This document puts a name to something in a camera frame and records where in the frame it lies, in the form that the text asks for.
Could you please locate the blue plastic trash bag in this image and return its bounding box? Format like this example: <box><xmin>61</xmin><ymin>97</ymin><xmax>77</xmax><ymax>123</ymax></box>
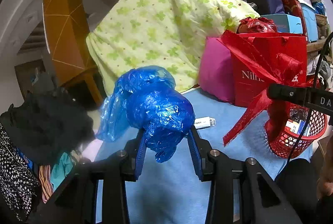
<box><xmin>97</xmin><ymin>66</ymin><xmax>195</xmax><ymax>163</ymax></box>

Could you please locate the red woven ribbon bag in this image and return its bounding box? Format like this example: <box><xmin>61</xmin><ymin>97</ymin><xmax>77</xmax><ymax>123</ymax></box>
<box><xmin>219</xmin><ymin>30</ymin><xmax>307</xmax><ymax>145</ymax></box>

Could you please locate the small white bottle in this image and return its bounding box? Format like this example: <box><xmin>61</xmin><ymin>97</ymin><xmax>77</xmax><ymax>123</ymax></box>
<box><xmin>194</xmin><ymin>116</ymin><xmax>216</xmax><ymax>129</ymax></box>

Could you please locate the red mesh plastic basket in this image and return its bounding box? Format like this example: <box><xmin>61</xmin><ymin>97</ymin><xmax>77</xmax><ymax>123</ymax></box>
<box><xmin>265</xmin><ymin>103</ymin><xmax>327</xmax><ymax>159</ymax></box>

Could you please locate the wooden shelf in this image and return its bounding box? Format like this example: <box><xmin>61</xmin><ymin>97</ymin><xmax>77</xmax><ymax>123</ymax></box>
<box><xmin>307</xmin><ymin>39</ymin><xmax>326</xmax><ymax>53</ymax></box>

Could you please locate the blue bed blanket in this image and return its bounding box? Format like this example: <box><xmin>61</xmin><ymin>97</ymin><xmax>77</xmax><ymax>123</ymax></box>
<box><xmin>93</xmin><ymin>87</ymin><xmax>313</xmax><ymax>224</ymax></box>

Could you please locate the magenta pillow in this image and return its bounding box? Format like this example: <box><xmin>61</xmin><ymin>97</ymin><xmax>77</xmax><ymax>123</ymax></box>
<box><xmin>198</xmin><ymin>37</ymin><xmax>235</xmax><ymax>104</ymax></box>

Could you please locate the red paper gift bag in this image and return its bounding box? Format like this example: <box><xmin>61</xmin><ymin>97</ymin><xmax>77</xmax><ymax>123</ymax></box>
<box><xmin>221</xmin><ymin>31</ymin><xmax>307</xmax><ymax>107</ymax></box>

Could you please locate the light blue shoe box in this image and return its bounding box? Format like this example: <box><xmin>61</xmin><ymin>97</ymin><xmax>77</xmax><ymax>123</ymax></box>
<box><xmin>262</xmin><ymin>14</ymin><xmax>303</xmax><ymax>35</ymax></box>

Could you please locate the blue plastic storage bin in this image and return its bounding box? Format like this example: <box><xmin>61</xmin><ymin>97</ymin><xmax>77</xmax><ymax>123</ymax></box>
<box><xmin>300</xmin><ymin>3</ymin><xmax>318</xmax><ymax>42</ymax></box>

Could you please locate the black clothing pile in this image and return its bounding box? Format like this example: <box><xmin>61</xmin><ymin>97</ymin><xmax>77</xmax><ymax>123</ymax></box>
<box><xmin>1</xmin><ymin>88</ymin><xmax>95</xmax><ymax>165</ymax></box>

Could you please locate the dark red carton box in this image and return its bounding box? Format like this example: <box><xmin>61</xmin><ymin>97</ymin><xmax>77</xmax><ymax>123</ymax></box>
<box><xmin>282</xmin><ymin>0</ymin><xmax>308</xmax><ymax>41</ymax></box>

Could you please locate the dark red plastic bag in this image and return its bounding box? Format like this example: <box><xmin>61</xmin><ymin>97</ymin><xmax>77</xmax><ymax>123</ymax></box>
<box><xmin>236</xmin><ymin>17</ymin><xmax>278</xmax><ymax>34</ymax></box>

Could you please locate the green clover patterned quilt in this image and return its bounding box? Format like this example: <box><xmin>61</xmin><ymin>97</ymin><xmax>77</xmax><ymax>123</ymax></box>
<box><xmin>86</xmin><ymin>0</ymin><xmax>258</xmax><ymax>94</ymax></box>

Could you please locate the black cable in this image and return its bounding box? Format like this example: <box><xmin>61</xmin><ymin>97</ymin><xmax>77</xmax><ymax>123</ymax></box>
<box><xmin>286</xmin><ymin>31</ymin><xmax>333</xmax><ymax>164</ymax></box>

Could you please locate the orange wooden headboard post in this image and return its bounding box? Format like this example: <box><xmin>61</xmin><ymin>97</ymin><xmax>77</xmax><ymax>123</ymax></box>
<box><xmin>43</xmin><ymin>0</ymin><xmax>103</xmax><ymax>105</ymax></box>

